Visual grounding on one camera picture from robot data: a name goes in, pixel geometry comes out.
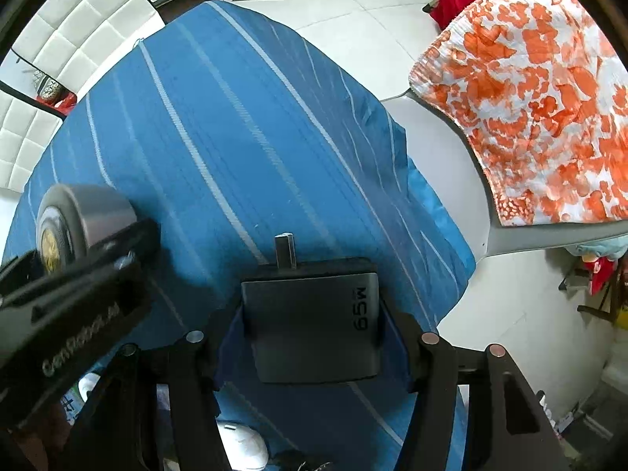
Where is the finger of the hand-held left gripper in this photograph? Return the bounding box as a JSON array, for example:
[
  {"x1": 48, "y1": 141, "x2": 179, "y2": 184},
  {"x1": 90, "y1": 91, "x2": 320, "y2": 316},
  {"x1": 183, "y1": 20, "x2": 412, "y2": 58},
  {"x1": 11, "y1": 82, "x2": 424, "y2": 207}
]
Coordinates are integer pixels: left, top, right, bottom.
[{"x1": 0, "y1": 219, "x2": 162, "y2": 325}]

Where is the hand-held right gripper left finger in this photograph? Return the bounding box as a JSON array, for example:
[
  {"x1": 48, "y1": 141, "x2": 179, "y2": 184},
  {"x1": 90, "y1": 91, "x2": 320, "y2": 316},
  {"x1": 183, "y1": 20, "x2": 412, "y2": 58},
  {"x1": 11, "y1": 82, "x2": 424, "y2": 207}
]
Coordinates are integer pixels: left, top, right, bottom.
[{"x1": 64, "y1": 304, "x2": 246, "y2": 471}]

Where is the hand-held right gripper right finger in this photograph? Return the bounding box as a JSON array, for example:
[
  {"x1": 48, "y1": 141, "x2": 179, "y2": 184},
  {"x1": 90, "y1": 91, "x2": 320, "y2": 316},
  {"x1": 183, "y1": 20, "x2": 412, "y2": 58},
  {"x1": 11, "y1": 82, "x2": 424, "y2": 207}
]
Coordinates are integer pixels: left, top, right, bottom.
[{"x1": 380, "y1": 300, "x2": 565, "y2": 471}]

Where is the grey round tin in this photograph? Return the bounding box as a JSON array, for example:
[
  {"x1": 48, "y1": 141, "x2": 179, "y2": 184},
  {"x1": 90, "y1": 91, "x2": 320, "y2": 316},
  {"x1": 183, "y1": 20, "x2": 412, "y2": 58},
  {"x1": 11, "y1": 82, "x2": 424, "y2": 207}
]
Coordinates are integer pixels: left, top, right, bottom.
[{"x1": 35, "y1": 184, "x2": 133, "y2": 276}]

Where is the black power adapter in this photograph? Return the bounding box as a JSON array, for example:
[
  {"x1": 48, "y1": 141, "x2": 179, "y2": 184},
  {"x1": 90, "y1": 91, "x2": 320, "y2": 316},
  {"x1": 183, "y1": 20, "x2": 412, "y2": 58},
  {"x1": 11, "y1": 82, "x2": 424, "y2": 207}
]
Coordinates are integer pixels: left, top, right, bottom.
[{"x1": 240, "y1": 233, "x2": 382, "y2": 384}]

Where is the white earbuds case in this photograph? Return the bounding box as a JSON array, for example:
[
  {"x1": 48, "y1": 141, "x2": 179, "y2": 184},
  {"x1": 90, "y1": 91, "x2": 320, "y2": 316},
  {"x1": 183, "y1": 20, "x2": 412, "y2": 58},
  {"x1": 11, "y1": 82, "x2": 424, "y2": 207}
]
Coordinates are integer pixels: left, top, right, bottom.
[{"x1": 216, "y1": 419, "x2": 270, "y2": 471}]

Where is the white padded chair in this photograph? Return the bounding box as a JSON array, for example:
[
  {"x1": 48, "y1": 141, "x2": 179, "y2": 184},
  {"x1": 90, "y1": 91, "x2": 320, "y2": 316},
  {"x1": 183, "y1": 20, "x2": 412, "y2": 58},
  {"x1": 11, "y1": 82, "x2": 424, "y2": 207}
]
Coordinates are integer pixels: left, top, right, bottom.
[
  {"x1": 0, "y1": 83, "x2": 67, "y2": 192},
  {"x1": 12, "y1": 0, "x2": 165, "y2": 94}
]

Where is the blue striped tablecloth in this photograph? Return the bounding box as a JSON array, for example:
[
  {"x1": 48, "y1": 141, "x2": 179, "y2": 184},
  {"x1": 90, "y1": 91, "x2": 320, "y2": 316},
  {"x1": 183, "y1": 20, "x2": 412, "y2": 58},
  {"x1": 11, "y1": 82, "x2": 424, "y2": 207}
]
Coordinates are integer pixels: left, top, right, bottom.
[{"x1": 0, "y1": 0, "x2": 476, "y2": 471}]

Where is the red bag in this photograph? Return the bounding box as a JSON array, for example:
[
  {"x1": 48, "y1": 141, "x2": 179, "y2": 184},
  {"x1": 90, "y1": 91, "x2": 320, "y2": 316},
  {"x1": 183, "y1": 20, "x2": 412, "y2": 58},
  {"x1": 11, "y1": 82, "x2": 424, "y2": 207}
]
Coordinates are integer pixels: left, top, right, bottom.
[{"x1": 37, "y1": 91, "x2": 78, "y2": 119}]

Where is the grey chair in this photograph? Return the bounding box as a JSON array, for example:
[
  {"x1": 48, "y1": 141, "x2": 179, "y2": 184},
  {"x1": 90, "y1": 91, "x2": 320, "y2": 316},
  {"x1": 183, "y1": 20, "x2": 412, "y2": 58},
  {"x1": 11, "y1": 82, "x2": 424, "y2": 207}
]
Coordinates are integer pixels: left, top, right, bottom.
[{"x1": 380, "y1": 86, "x2": 628, "y2": 258}]

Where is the teal cloth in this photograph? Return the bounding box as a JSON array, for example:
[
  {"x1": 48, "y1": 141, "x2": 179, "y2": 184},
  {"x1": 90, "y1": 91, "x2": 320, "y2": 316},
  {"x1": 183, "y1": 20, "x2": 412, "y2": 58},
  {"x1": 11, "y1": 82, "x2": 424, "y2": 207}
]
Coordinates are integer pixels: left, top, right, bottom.
[{"x1": 574, "y1": 238, "x2": 628, "y2": 262}]

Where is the orange floral cloth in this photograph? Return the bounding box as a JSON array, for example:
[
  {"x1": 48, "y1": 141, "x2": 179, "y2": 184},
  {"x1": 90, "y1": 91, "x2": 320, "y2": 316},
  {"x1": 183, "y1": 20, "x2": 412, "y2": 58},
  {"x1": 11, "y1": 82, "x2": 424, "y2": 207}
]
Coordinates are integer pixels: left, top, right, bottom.
[{"x1": 409, "y1": 0, "x2": 628, "y2": 226}]

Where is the red cloth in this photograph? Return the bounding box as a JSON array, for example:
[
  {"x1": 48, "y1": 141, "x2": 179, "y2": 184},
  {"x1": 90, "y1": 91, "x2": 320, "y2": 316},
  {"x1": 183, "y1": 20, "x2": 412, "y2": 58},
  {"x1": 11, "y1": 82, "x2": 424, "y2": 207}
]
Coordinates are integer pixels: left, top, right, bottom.
[{"x1": 424, "y1": 0, "x2": 479, "y2": 30}]

